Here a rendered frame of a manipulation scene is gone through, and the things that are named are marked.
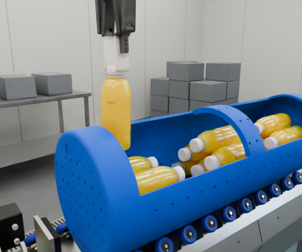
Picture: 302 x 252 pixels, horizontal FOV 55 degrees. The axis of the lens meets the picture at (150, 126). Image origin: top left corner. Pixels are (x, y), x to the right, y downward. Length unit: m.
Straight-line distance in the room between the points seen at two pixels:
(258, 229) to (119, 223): 0.52
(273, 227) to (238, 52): 5.38
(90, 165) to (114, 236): 0.13
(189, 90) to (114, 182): 3.91
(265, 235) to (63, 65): 3.75
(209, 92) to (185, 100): 0.46
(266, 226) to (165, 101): 3.82
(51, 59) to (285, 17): 3.99
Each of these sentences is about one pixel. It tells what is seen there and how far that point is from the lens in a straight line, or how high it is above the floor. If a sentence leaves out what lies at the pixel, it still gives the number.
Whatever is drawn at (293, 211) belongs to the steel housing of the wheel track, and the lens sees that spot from 1.12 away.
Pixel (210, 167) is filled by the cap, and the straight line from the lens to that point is 0.79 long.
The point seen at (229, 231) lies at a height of 0.92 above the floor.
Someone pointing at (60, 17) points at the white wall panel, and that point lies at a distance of 4.35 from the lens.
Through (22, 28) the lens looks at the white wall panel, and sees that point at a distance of 4.10.
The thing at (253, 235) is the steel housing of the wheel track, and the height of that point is 0.87.
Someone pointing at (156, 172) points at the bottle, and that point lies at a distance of 0.66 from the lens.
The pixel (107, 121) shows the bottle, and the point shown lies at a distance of 0.61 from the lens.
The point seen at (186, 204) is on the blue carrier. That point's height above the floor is 1.08.
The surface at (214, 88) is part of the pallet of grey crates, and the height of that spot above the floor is 0.87.
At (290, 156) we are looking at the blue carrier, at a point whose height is 1.09.
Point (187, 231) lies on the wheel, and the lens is 0.74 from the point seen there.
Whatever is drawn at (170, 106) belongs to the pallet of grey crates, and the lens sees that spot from 4.62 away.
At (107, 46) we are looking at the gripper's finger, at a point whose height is 1.40.
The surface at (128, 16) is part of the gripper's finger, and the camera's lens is 0.58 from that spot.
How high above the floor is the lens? 1.39
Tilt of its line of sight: 15 degrees down
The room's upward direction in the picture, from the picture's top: straight up
